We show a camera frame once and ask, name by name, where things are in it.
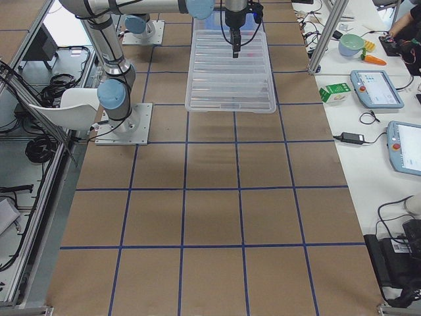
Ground white chair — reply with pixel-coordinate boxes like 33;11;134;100
29;88;99;131

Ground teach pendant tablet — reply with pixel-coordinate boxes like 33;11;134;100
386;120;420;176
350;70;405;109

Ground black power adapter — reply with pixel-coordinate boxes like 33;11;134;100
341;132;365;145

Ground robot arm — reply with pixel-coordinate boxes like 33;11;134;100
61;1;214;137

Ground green bowl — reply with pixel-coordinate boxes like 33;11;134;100
338;34;364;57

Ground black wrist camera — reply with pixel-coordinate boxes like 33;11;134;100
247;0;264;24

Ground aluminium frame post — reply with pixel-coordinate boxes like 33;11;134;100
308;0;349;75

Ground toy carrot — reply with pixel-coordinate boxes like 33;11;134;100
362;55;387;66

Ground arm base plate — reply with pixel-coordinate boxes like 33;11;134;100
94;103;153;145
122;16;165;46

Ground clear plastic storage box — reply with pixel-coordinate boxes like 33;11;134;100
192;9;264;37

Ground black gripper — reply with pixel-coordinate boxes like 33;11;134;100
225;0;247;58

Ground clear plastic box lid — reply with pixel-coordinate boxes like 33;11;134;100
185;30;276;114

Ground yellow toy corn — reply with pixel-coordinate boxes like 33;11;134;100
363;40;376;53

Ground green white carton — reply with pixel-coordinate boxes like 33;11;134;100
319;83;351;103

